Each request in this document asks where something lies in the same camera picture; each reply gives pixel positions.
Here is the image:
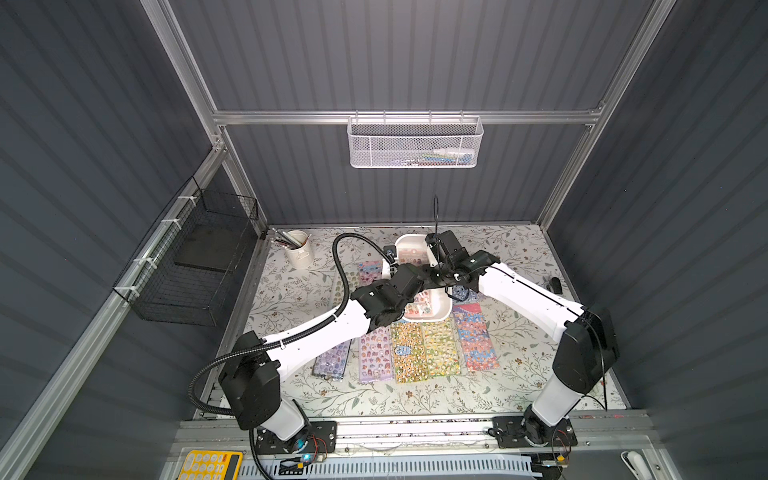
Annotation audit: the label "peach animal sticker sheet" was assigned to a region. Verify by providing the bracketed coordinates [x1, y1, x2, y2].
[400, 249, 436, 320]

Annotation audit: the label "white plastic storage tray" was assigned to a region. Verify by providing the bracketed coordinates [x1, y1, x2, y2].
[394, 234, 453, 323]

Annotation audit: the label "panda sticker sheet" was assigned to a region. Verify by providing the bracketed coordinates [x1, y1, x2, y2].
[391, 322, 429, 383]

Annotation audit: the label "purple sticker sheet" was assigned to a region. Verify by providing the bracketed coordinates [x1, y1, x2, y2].
[312, 340, 351, 380]

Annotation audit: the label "pink blue fox sticker sheet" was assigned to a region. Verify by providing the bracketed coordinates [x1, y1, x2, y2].
[452, 303, 499, 372]

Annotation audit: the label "green mushroom sticker sheet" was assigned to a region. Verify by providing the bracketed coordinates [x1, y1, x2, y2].
[422, 320, 461, 377]

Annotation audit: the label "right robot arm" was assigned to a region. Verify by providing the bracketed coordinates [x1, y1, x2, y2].
[425, 231, 619, 444]

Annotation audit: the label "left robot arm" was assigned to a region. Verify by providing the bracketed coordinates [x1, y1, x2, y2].
[219, 264, 431, 441]

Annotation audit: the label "cream metal pen bucket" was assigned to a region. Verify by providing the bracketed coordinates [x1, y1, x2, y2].
[285, 230, 314, 270]

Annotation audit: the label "black white handheld device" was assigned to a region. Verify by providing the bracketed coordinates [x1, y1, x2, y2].
[545, 276, 564, 296]

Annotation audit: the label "items in white basket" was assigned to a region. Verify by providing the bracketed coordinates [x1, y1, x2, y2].
[391, 147, 477, 167]

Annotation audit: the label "yellow calculator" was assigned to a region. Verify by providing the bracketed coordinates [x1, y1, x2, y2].
[177, 450, 244, 480]

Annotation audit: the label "white object bottom right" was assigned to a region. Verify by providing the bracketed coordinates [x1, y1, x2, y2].
[620, 451, 654, 480]

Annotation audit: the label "white wire wall basket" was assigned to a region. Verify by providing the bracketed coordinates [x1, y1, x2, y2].
[346, 115, 484, 169]

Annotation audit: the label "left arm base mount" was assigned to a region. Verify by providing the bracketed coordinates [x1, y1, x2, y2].
[255, 421, 338, 455]

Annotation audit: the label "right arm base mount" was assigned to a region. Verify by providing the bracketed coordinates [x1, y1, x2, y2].
[486, 410, 578, 450]

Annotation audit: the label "black wire wall basket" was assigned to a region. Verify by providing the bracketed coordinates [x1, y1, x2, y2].
[113, 184, 259, 327]

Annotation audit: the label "white slotted cable duct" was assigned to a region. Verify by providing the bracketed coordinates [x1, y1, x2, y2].
[270, 454, 543, 479]

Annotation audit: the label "black corrugated cable hose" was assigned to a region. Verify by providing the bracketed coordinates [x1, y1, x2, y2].
[187, 232, 397, 416]

